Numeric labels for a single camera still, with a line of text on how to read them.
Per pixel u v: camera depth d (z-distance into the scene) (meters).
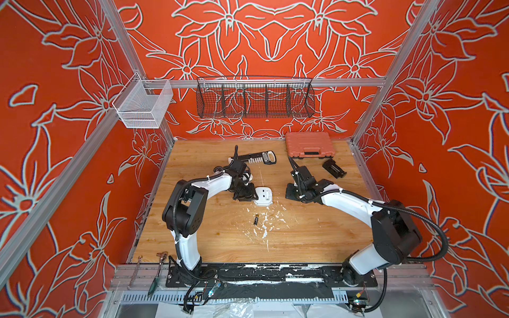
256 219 0.87
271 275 0.74
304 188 0.68
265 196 0.92
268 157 1.10
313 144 1.13
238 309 0.67
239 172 0.78
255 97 0.98
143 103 0.94
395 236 0.44
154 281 0.72
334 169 1.04
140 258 0.78
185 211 0.49
